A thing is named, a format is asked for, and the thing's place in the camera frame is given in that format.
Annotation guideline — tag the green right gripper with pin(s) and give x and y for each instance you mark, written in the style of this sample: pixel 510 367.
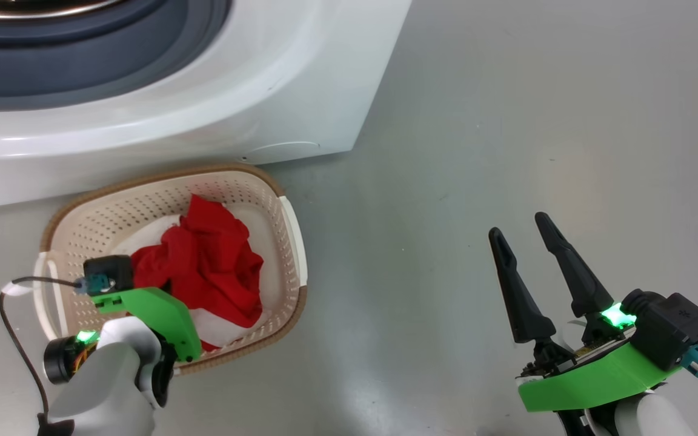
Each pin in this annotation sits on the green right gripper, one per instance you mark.
pixel 591 378

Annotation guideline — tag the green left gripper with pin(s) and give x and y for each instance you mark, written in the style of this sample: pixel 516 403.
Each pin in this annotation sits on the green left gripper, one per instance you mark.
pixel 161 315

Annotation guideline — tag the red garment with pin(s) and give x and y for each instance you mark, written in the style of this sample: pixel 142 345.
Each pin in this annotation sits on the red garment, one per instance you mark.
pixel 216 266

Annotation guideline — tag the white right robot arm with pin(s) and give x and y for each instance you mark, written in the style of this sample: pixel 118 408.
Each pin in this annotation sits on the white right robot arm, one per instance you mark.
pixel 646 418

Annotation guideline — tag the cream perforated laundry basket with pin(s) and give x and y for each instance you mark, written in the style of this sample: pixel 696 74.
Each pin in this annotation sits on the cream perforated laundry basket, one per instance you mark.
pixel 113 212

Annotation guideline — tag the grey rubber door seal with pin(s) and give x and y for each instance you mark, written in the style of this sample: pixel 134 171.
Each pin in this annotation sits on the grey rubber door seal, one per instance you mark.
pixel 82 60

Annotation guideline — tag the white washing machine body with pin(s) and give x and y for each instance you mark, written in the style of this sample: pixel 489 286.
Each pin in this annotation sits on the white washing machine body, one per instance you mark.
pixel 264 60

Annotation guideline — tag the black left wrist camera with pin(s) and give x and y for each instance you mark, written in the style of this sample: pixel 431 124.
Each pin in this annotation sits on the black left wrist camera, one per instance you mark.
pixel 109 272

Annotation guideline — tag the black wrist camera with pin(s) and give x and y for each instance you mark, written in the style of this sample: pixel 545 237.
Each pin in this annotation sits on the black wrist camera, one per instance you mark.
pixel 670 330
pixel 109 272

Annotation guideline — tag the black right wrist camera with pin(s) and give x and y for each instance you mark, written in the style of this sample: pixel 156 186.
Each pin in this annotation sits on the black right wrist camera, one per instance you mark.
pixel 670 330

